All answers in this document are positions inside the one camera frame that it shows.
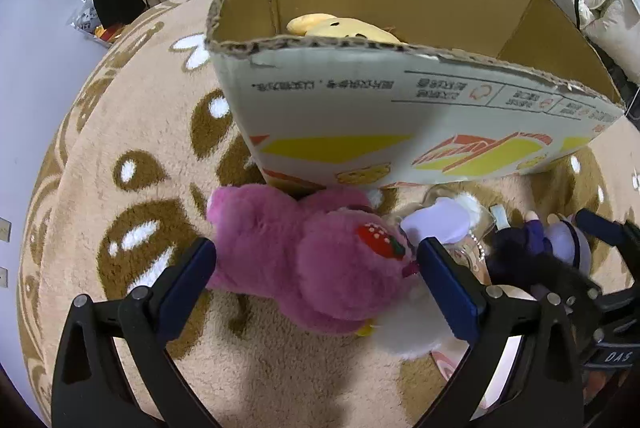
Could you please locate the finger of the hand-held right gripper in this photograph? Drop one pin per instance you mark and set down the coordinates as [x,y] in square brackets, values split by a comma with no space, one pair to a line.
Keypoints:
[602,224]
[612,295]

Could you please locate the yellow plush toy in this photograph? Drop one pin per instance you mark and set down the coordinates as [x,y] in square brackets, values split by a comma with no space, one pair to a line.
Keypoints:
[340,31]

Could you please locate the pink plush bear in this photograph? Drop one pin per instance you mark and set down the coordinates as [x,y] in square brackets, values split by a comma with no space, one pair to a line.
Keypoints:
[300,253]

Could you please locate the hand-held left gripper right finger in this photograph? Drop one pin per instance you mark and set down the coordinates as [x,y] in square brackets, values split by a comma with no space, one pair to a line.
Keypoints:
[450,295]

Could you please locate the dark purple plush doll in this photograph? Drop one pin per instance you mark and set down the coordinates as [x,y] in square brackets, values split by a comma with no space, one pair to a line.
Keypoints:
[525,248]

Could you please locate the wall socket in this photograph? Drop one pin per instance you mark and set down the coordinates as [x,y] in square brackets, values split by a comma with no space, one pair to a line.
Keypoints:
[2,278]
[4,229]

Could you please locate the printed packet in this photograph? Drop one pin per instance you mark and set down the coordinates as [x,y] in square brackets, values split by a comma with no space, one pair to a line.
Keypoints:
[92,21]

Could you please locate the white and lavender plush toy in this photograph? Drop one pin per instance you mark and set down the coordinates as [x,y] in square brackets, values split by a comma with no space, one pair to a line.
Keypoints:
[440,220]

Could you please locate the cardboard box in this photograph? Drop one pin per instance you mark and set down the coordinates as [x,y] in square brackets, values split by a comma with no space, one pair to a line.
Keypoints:
[400,123]

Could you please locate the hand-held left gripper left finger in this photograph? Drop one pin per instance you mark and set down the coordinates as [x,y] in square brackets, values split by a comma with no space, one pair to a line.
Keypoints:
[192,272]

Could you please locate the beige and brown round rug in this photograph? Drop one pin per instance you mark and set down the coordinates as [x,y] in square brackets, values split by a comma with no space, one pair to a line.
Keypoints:
[125,118]

